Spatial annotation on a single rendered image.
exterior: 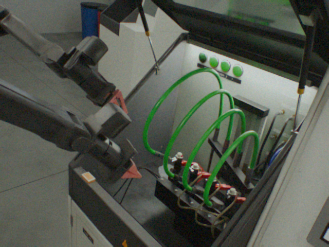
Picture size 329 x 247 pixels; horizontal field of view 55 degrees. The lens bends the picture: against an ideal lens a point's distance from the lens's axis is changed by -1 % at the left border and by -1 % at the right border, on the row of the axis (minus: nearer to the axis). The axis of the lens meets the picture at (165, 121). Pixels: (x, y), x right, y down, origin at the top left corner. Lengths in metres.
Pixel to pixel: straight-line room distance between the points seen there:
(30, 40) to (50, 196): 1.79
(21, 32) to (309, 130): 0.88
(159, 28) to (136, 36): 0.31
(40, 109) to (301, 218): 0.71
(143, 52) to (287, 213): 3.15
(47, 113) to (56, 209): 1.97
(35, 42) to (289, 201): 0.84
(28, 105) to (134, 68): 3.34
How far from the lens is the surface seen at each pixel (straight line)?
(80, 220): 1.40
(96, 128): 0.69
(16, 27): 1.13
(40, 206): 2.58
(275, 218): 0.98
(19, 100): 0.56
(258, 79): 1.21
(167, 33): 3.95
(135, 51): 3.82
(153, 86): 1.37
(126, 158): 0.76
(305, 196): 0.93
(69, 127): 0.63
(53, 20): 7.83
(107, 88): 0.85
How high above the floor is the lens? 1.71
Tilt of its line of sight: 26 degrees down
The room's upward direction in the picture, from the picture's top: 8 degrees clockwise
